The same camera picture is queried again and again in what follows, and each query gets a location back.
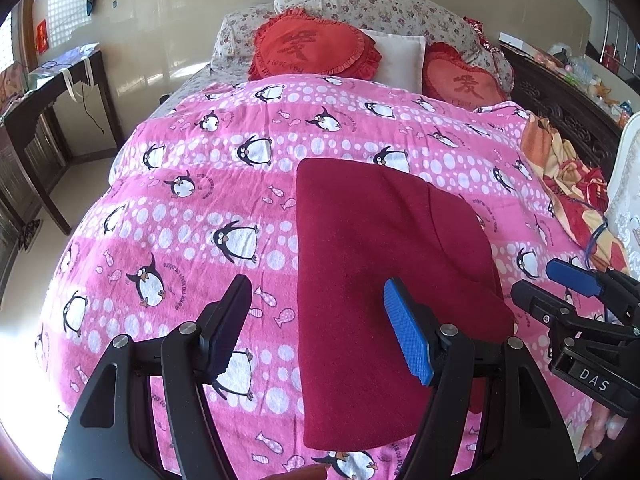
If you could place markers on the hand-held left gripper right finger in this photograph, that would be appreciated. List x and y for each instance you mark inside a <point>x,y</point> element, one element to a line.
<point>407,330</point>

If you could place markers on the small floral pillow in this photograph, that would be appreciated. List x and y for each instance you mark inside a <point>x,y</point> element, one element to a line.
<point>235,35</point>

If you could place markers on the pair of slippers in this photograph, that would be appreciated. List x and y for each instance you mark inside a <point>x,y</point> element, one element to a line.
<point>30,234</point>

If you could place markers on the metal rack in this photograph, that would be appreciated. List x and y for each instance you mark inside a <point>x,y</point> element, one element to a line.
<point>617,30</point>

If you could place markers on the large floral pillow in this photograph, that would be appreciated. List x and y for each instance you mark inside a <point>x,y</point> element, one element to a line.
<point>390,7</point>

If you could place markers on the window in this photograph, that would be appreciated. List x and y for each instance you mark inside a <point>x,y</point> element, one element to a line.
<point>5,45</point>

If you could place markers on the white plastic bag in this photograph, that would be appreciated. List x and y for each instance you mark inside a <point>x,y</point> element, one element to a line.
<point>65,60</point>

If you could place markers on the red wall sign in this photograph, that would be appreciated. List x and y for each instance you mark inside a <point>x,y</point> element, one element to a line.
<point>42,35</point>

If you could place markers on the person's right hand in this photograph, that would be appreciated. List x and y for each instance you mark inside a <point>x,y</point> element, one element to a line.
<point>605,427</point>

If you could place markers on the person's left hand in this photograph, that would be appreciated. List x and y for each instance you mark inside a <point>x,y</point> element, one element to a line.
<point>312,474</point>

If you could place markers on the red heart pillow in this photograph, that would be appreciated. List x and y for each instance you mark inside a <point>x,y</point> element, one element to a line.
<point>310,45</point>
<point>465,80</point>

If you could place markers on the white flat box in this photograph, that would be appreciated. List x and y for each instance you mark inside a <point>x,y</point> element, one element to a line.
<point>517,42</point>

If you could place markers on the white square pillow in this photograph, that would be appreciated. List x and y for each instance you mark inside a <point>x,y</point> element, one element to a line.
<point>400,55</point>

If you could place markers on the pink penguin print blanket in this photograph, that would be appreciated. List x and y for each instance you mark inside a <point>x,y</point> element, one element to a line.
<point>165,220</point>

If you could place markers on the white lace cover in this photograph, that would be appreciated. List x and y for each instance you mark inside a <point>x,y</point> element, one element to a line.
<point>625,200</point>

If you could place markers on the maroon knit garment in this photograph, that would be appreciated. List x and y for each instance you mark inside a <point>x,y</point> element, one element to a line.
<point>360,240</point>

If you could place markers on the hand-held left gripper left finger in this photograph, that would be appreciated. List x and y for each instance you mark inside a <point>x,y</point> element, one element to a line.
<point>227,340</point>

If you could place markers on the dark carved wooden headboard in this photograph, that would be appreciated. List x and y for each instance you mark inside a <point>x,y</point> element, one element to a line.
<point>565,110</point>

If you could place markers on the red patterned cloth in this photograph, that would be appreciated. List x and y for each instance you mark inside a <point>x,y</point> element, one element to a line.
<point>480,32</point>

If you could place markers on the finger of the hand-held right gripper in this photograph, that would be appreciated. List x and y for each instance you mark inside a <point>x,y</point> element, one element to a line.
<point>572,276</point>
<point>540,300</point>

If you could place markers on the orange and red blanket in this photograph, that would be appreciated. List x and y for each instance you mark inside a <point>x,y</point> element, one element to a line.
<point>550,155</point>

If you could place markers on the dark wooden desk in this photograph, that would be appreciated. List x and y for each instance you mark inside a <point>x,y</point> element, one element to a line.
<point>50,91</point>

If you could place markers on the pile of bedside clutter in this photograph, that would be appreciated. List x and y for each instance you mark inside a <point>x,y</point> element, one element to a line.
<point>585,72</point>

